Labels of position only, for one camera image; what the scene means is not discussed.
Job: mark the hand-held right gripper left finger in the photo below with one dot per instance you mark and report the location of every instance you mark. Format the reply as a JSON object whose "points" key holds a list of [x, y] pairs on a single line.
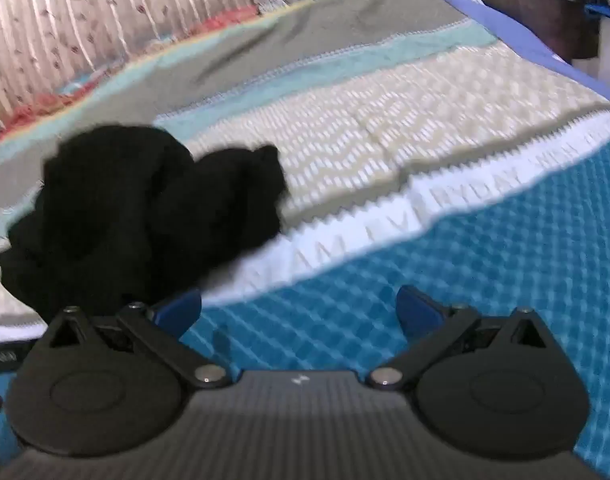
{"points": [[177, 311]]}

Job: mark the floral pink curtain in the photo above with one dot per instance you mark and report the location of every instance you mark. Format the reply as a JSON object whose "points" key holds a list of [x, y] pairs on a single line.
{"points": [[85, 15]]}

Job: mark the black pants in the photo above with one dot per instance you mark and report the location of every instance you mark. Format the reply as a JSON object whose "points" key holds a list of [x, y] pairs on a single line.
{"points": [[135, 220]]}

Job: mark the striped patterned blanket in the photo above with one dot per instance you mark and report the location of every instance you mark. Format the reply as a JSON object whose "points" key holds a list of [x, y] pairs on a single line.
{"points": [[385, 125]]}

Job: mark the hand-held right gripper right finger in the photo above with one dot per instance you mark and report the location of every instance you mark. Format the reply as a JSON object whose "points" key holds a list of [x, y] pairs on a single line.
{"points": [[419, 312]]}

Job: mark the periwinkle blue bed sheet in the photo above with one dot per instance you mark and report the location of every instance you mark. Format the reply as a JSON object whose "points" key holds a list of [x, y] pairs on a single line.
{"points": [[515, 40]]}

